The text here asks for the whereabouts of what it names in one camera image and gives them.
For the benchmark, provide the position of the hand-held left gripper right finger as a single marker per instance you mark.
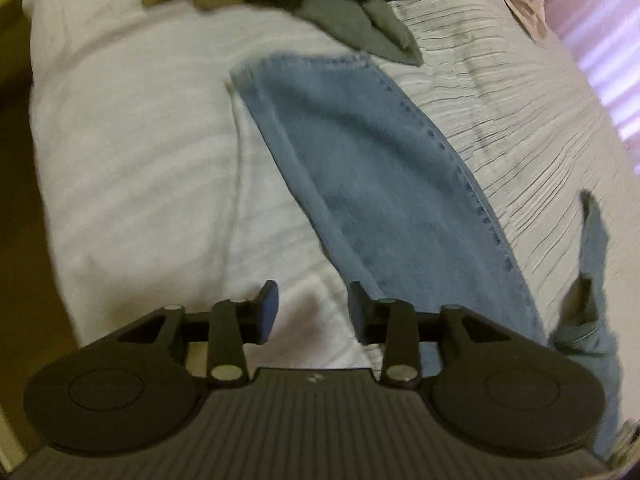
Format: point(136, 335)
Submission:
point(356, 310)

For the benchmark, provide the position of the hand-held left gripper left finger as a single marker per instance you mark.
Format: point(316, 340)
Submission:
point(268, 310)

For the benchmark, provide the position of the blue denim jeans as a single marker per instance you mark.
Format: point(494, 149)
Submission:
point(380, 185)

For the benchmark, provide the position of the white striped bed cover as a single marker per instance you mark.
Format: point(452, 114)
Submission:
point(140, 160)

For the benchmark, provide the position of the grey-green garment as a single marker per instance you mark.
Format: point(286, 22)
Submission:
point(360, 25)

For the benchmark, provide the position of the pink curtain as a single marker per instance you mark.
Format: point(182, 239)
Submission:
point(595, 25)

